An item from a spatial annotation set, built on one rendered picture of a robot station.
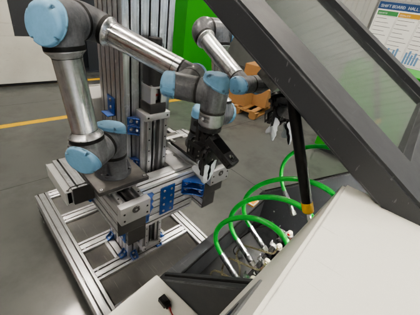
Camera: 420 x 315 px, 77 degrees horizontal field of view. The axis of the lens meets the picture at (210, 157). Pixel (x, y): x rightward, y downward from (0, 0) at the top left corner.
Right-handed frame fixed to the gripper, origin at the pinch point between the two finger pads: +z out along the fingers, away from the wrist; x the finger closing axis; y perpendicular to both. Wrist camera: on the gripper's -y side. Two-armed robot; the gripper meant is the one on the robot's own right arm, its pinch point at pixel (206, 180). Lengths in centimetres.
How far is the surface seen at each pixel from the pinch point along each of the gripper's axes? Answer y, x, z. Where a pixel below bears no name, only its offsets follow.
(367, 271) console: -45, 37, -34
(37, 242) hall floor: 128, 22, 121
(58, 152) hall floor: 242, -46, 121
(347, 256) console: -43, 37, -34
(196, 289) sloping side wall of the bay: -18.6, 23.1, 14.5
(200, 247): -4.8, 3.3, 26.5
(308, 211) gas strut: -35.9, 20.8, -24.5
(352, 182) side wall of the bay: -37, -43, 0
